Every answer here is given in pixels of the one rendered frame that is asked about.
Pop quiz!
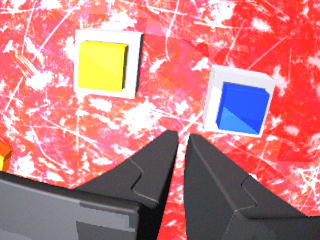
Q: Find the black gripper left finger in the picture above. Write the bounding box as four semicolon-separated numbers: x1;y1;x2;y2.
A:
0;129;180;240

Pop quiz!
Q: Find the blue button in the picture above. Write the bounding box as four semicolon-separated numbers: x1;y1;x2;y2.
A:
201;64;276;137

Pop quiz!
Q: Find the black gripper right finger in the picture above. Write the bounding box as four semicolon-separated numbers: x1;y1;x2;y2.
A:
183;133;320;240

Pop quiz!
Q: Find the yellow button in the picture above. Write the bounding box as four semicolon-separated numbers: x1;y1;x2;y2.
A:
73;27;144;99

